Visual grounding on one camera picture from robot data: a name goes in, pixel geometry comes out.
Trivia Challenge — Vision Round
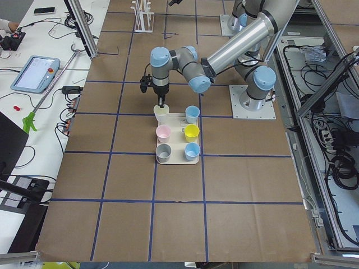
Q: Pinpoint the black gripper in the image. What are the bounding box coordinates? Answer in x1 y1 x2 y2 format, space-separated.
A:
153 84 169 108

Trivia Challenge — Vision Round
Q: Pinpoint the white plastic cup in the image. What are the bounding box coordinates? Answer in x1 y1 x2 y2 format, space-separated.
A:
153 104 169 124

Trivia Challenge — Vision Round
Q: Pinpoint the light blue cup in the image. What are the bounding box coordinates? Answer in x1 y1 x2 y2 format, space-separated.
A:
185 105 200 124
185 142 200 161

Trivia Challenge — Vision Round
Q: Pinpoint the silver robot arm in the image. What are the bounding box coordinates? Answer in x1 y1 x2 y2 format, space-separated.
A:
228 0 247 32
147 1 298 108

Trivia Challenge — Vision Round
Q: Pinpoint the pink plastic cup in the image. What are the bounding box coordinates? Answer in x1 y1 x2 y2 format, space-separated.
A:
156 124 171 143

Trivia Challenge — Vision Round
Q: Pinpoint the yellow plastic cup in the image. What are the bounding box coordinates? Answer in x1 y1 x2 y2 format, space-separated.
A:
184 124 200 142

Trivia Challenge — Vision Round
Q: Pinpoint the grey plastic cup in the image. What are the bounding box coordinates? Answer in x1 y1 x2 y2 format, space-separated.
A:
155 143 172 163

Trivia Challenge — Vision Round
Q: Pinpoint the light blue cup front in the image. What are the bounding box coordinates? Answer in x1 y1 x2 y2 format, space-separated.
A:
185 142 200 161

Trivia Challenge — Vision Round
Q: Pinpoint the cream bunny tray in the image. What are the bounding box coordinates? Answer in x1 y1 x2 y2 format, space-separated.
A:
156 113 200 165

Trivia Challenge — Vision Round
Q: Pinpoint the black power adapter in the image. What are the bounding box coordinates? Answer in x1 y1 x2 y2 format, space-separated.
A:
61 86 83 95

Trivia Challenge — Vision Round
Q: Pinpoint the black smartphone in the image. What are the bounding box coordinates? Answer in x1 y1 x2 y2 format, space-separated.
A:
34 7 56 15

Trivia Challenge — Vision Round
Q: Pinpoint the black computer monitor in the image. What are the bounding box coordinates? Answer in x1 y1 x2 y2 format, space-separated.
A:
0 113 29 181

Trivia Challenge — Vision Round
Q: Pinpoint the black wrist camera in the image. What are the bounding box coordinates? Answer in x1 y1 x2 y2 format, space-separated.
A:
140 74 153 93

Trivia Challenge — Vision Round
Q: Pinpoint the white wire cup rack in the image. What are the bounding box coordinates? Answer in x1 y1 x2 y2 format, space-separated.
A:
131 0 155 33

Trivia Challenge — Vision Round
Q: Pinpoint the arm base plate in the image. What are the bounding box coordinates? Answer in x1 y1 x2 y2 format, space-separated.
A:
229 85 276 120

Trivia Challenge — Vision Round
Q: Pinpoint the aluminium frame post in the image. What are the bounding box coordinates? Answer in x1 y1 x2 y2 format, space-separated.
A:
64 0 98 59

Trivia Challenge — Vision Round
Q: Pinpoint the green handled reacher grabber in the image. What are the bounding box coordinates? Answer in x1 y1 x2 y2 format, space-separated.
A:
22 44 85 134

